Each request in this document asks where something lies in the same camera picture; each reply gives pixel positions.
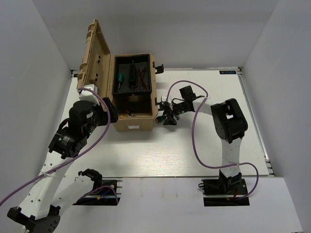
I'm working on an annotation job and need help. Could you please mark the green stubby flathead screwdriver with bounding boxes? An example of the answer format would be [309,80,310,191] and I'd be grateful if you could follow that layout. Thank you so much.
[117,73,124,89]

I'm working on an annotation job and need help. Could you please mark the tan plastic toolbox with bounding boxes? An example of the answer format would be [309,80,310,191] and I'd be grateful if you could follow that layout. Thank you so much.
[77,19,158,132]

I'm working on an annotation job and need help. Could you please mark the green orange-capped stubby screwdriver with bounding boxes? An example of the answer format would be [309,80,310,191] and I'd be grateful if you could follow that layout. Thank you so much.
[156,116,166,123]

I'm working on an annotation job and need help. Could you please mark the yellow black long-nose pliers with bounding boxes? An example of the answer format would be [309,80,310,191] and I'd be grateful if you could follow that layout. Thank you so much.
[119,109,137,118]

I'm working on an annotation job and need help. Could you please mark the long brown hex key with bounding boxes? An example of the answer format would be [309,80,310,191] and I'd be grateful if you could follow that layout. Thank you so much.
[144,70,151,91]

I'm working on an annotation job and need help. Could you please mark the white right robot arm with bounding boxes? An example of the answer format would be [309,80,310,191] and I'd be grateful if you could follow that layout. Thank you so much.
[156,85,248,194]

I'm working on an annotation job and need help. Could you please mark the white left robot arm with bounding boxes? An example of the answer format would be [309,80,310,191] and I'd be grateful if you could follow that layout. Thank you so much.
[7,97,118,233]

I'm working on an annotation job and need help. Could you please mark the black toolbox latch lower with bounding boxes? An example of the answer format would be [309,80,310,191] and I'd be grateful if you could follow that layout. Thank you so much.
[155,100,165,112]

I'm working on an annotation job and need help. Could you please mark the black toolbox latch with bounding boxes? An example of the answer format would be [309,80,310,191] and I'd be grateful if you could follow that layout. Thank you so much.
[155,100,165,112]
[153,64,164,74]

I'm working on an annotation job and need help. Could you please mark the black toolbox latch upper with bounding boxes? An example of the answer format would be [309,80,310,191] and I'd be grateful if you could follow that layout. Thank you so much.
[153,64,164,74]

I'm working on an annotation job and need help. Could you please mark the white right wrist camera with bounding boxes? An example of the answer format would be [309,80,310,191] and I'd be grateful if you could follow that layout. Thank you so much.
[161,95,168,103]

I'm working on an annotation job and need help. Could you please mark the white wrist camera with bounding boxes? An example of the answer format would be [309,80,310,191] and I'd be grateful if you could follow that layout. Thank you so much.
[78,84,100,105]
[161,95,168,103]

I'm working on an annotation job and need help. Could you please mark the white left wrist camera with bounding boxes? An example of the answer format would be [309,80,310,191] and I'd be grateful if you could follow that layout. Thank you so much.
[78,84,100,105]

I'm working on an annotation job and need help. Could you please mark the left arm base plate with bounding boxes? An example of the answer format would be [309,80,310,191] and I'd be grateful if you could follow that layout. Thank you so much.
[73,179,122,206]

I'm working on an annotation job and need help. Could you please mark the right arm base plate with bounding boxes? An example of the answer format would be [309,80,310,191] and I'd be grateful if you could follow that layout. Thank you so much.
[198,179,250,207]

